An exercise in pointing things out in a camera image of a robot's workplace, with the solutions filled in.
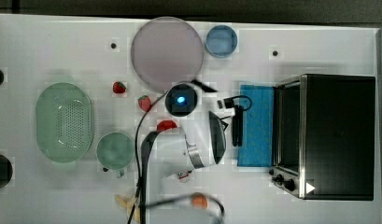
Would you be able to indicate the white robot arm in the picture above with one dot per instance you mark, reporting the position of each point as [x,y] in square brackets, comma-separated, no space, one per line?
[197,142]

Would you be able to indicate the peeled banana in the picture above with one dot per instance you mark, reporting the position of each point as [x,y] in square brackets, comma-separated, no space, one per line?
[128,205]

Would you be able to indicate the red ketchup bottle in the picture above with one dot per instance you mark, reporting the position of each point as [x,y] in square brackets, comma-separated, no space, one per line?
[162,126]

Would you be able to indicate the green perforated colander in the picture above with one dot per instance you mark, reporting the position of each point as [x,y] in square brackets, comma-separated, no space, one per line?
[64,130]

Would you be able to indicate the light red strawberry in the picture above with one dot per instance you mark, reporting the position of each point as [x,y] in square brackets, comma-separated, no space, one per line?
[144,103]

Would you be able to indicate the black cylinder lower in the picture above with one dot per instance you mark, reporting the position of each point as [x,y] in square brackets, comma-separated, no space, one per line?
[6,171]

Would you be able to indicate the blue bowl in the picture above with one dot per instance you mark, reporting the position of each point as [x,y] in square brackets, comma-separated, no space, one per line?
[221,41]

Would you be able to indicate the grey round plate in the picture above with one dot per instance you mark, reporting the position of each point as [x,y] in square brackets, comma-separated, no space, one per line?
[165,51]

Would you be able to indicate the green mug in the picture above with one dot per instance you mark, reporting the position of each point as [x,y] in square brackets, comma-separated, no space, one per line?
[115,151]

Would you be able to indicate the black toaster oven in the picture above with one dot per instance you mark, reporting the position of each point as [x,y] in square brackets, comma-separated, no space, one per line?
[315,134]

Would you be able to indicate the orange fruit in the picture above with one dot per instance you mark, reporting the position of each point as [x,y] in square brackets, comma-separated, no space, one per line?
[199,200]

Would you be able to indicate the dark red strawberry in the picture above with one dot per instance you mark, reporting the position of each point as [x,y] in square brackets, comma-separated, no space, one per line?
[119,88]

